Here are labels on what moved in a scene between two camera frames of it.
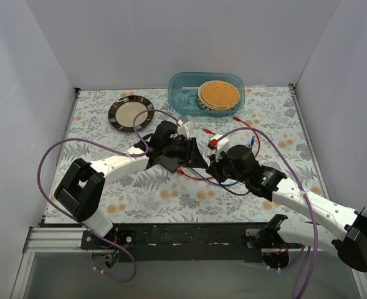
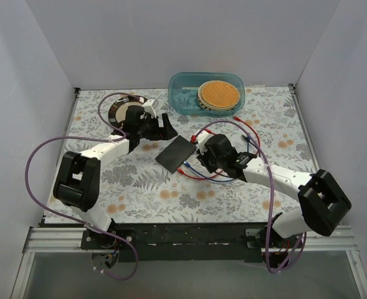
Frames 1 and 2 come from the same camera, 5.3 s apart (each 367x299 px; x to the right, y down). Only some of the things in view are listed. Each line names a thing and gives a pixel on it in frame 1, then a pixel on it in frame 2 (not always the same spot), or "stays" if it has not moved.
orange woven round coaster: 220,93 stays
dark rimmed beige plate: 123,111 stays
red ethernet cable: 182,172 stays
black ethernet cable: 227,189 → 250,141
